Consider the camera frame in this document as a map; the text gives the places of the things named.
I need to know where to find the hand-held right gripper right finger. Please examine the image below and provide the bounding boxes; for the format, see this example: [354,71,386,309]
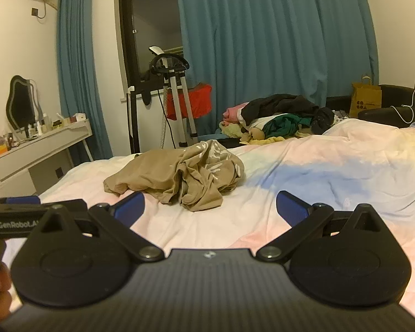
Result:
[256,190,395,263]

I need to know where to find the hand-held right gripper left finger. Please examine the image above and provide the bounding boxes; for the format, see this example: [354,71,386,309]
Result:
[26,191,165,263]

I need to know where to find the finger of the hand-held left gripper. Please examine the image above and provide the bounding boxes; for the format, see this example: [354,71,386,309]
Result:
[0,196,51,212]

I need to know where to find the khaki pants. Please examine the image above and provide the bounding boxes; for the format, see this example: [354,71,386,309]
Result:
[103,139,245,212]

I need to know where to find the white vanity desk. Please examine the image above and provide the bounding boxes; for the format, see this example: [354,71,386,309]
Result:
[0,119,93,194]

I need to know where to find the pastel duvet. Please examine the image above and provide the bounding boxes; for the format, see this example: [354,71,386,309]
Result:
[2,117,415,319]

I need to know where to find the yellow towel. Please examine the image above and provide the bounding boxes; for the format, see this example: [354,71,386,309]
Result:
[240,129,319,146]

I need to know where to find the row of cosmetic bottles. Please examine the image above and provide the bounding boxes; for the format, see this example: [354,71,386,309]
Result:
[21,111,89,137]

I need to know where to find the white garment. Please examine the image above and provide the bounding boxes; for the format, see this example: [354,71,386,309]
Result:
[244,116,274,129]

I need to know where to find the black bench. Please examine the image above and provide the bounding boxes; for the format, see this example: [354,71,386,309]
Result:
[197,135,243,149]

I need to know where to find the dark knitted garment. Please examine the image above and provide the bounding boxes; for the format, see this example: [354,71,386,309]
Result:
[311,107,335,134]

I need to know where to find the pale green fluffy cloth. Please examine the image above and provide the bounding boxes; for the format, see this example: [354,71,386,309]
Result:
[219,121,244,138]

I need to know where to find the wavy black mirror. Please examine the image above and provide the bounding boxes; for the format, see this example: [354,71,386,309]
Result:
[5,75,44,133]

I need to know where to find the black garment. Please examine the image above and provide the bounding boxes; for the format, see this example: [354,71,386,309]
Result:
[242,94,320,125]

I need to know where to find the pink garment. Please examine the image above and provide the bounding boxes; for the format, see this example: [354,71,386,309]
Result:
[223,103,250,123]

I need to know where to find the garment steamer stand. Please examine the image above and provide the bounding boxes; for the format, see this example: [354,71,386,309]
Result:
[149,46,198,147]

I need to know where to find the red cloth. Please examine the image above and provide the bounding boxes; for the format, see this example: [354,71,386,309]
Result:
[166,84,213,120]

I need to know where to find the brown paper bag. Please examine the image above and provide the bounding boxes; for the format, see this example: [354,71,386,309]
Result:
[349,74,383,118]

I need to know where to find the black sofa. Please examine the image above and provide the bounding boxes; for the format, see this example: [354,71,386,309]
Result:
[327,84,415,128]

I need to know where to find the narrow blue curtain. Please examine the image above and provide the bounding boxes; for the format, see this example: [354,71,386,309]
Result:
[56,0,113,162]

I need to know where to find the wide blue curtain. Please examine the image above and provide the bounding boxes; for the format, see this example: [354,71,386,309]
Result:
[176,0,379,135]

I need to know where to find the dark window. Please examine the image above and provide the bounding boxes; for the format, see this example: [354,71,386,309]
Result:
[119,0,184,92]

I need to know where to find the black white upright frame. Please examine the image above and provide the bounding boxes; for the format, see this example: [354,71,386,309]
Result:
[127,86,167,154]

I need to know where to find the white charging cable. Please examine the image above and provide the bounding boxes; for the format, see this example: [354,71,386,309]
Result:
[391,72,415,124]

